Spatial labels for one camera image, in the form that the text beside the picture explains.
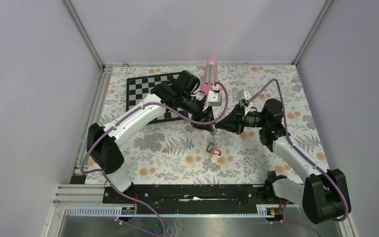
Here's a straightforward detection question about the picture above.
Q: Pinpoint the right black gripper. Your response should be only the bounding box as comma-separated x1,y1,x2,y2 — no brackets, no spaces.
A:
215,103,268,135

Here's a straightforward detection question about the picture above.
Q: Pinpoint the keyring with coloured key tags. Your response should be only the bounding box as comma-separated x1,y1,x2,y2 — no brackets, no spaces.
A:
206,128,222,159

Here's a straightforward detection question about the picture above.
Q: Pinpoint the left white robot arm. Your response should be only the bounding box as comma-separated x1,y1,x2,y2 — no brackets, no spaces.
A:
84,70,223,203

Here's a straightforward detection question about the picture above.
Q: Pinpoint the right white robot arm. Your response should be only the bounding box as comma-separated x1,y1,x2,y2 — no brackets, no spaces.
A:
215,99,351,224

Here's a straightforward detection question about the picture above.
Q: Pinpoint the pink metronome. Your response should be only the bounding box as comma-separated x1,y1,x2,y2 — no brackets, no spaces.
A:
200,58,218,95

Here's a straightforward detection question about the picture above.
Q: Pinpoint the floral table mat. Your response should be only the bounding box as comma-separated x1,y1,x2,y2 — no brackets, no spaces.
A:
84,65,334,186

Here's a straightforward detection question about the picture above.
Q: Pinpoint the black white chessboard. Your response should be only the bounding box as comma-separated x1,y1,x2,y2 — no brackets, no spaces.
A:
125,72,189,124

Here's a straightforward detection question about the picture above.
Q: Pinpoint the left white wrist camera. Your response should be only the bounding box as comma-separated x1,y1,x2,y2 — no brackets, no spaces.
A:
203,85,223,110

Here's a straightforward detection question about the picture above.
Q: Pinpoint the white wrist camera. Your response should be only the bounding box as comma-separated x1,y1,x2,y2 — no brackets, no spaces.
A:
203,85,223,110
236,90,252,115

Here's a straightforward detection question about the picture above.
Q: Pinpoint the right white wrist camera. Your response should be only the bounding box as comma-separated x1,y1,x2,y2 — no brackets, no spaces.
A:
236,90,252,115

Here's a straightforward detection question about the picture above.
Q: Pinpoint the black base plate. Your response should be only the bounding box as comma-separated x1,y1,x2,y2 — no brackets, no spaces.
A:
102,184,286,212

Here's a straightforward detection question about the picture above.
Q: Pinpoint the grey slotted cable duct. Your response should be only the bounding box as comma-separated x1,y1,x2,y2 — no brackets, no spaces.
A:
65,204,274,218

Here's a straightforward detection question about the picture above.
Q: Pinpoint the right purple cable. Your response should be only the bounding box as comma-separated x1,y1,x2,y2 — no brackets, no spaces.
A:
248,79,350,237

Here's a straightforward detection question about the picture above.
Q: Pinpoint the purple cable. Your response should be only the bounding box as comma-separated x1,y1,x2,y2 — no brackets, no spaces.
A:
79,81,229,237
248,79,350,237

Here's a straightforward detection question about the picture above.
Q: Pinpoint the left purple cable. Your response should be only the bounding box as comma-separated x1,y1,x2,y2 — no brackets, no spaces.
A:
79,81,229,237

